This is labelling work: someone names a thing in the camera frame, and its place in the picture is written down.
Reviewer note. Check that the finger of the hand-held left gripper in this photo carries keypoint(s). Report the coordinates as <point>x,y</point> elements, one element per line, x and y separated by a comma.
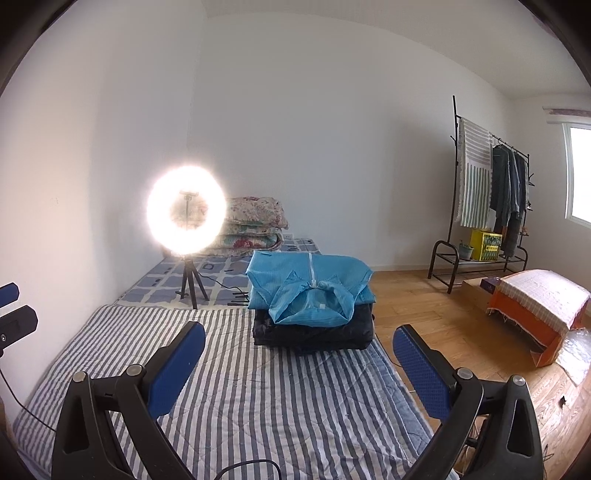
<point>18,323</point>
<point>7,294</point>

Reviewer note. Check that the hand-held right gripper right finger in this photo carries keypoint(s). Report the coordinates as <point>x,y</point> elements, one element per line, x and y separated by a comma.
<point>422,369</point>

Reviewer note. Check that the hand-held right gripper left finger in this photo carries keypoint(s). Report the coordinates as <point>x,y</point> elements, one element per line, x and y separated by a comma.
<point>178,364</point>

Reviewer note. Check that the light blue pinstriped coat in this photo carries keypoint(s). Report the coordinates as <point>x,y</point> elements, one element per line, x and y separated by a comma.
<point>286,272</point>

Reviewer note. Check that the black metal clothes rack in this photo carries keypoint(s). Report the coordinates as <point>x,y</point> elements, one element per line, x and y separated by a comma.
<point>489,265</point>

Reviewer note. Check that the blue checked bed mat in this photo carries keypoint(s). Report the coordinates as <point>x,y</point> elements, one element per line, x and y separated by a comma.
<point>161,281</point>

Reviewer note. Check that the flat cardboard box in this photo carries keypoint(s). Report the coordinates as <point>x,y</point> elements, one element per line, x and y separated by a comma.
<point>475,295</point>

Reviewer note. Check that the blue white striped blanket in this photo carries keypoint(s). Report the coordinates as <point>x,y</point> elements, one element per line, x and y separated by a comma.
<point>277,406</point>

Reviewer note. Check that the dark blue box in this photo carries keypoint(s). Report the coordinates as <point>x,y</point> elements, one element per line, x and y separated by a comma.
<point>489,284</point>

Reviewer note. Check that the orange box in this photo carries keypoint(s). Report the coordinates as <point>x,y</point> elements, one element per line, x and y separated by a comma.
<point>517,314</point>

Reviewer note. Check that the dark navy down jacket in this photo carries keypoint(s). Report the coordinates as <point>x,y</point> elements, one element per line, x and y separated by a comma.
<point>314,337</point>

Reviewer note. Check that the small potted plant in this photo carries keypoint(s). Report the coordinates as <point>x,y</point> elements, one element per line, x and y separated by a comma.
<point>466,251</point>

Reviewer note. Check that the yellow crate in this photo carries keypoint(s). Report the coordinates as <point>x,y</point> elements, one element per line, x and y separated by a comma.
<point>485,244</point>

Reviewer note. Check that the cream woven cloth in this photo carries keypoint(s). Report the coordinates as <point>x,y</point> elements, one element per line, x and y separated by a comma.
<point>545,290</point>

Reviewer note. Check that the bubble wrap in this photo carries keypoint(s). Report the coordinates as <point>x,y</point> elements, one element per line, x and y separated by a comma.
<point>577,355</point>

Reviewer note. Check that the folded floral quilt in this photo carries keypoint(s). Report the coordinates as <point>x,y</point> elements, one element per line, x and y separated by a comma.
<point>254,221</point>

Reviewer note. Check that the striped hanging cloth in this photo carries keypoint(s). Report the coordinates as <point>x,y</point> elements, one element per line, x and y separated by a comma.
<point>475,184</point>

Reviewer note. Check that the hanging dark coat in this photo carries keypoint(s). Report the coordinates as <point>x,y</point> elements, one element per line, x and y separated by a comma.
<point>519,194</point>

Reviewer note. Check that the hanging grey-blue shirt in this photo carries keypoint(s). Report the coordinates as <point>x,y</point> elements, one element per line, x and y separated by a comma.
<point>501,184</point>

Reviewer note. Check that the window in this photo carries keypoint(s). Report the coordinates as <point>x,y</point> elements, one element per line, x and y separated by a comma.
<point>579,175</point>

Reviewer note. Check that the patterned curtain rail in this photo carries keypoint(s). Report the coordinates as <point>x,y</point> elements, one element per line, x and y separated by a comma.
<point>568,110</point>

